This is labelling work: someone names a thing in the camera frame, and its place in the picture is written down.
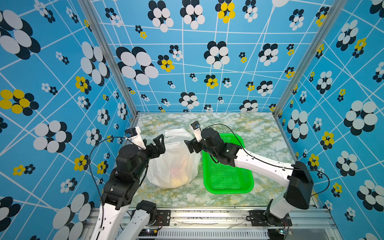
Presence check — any left circuit board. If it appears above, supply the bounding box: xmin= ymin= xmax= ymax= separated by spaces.
xmin=139 ymin=229 xmax=158 ymax=237

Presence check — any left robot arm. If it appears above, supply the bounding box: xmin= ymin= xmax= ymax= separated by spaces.
xmin=91 ymin=135 xmax=166 ymax=240

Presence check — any aluminium front rail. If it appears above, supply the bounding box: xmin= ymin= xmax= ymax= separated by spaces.
xmin=79 ymin=206 xmax=343 ymax=240

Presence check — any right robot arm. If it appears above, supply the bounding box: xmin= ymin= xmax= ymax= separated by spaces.
xmin=185 ymin=122 xmax=314 ymax=226

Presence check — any right circuit board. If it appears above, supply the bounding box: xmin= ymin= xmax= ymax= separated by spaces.
xmin=268 ymin=229 xmax=291 ymax=240

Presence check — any circuit board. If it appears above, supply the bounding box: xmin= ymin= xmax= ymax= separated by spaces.
xmin=139 ymin=229 xmax=158 ymax=237
xmin=268 ymin=229 xmax=291 ymax=240

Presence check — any left aluminium corner post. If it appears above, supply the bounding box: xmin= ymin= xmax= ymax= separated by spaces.
xmin=79 ymin=0 xmax=138 ymax=122

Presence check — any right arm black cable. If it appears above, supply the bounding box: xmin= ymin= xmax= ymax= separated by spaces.
xmin=201 ymin=123 xmax=331 ymax=197

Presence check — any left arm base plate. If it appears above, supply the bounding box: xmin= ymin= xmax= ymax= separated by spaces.
xmin=148 ymin=210 xmax=171 ymax=227

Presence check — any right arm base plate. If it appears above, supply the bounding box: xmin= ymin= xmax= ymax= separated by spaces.
xmin=246 ymin=210 xmax=293 ymax=228

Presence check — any white plastic bag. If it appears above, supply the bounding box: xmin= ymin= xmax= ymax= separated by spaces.
xmin=147 ymin=129 xmax=202 ymax=189

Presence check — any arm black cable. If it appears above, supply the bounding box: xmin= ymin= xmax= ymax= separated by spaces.
xmin=201 ymin=123 xmax=331 ymax=197
xmin=88 ymin=136 xmax=136 ymax=229

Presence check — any right aluminium corner post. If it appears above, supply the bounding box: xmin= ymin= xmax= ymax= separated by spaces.
xmin=273 ymin=0 xmax=347 ymax=119

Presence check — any aluminium corner post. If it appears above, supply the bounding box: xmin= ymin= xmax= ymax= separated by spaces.
xmin=79 ymin=0 xmax=138 ymax=122
xmin=273 ymin=0 xmax=347 ymax=119

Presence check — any green plastic basket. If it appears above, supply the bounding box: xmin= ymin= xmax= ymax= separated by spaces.
xmin=202 ymin=152 xmax=254 ymax=195

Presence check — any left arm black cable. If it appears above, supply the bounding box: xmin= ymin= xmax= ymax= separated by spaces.
xmin=88 ymin=136 xmax=136 ymax=229

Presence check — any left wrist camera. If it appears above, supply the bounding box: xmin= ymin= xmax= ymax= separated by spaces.
xmin=125 ymin=127 xmax=146 ymax=150

